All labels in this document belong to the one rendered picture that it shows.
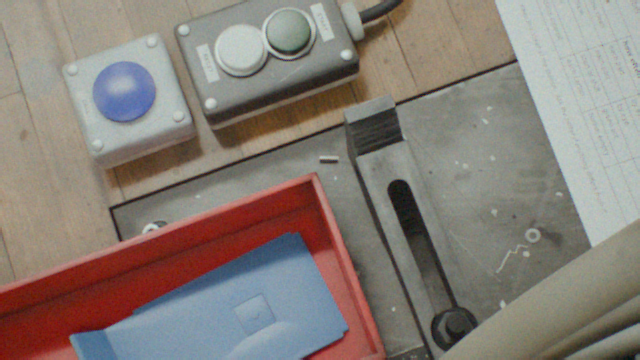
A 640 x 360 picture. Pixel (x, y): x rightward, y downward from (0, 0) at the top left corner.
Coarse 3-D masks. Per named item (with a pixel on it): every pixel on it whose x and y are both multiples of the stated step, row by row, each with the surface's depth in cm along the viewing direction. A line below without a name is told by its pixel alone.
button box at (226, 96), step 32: (256, 0) 83; (288, 0) 83; (320, 0) 83; (384, 0) 84; (192, 32) 83; (224, 32) 82; (320, 32) 82; (352, 32) 83; (192, 64) 82; (288, 64) 82; (320, 64) 82; (352, 64) 82; (224, 96) 81; (256, 96) 81; (288, 96) 83
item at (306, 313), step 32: (256, 256) 81; (288, 256) 80; (192, 288) 80; (224, 288) 80; (256, 288) 80; (288, 288) 80; (320, 288) 80; (128, 320) 80; (160, 320) 80; (192, 320) 80; (224, 320) 80; (288, 320) 79; (320, 320) 79; (96, 352) 78; (128, 352) 79; (160, 352) 79; (192, 352) 79; (224, 352) 79; (256, 352) 79; (288, 352) 79
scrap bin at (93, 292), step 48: (288, 192) 77; (144, 240) 76; (192, 240) 79; (240, 240) 81; (336, 240) 75; (0, 288) 76; (48, 288) 78; (96, 288) 81; (144, 288) 81; (336, 288) 80; (0, 336) 80; (48, 336) 80
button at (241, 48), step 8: (232, 32) 82; (240, 32) 82; (248, 32) 82; (256, 32) 82; (224, 40) 81; (232, 40) 81; (240, 40) 81; (248, 40) 81; (256, 40) 81; (224, 48) 81; (232, 48) 81; (240, 48) 81; (248, 48) 81; (256, 48) 81; (224, 56) 81; (232, 56) 81; (240, 56) 81; (248, 56) 81; (256, 56) 81; (224, 64) 82; (232, 64) 81; (240, 64) 81; (248, 64) 81; (256, 64) 81
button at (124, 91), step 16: (112, 64) 82; (128, 64) 81; (96, 80) 81; (112, 80) 81; (128, 80) 81; (144, 80) 81; (96, 96) 81; (112, 96) 81; (128, 96) 81; (144, 96) 81; (112, 112) 81; (128, 112) 81; (144, 112) 81
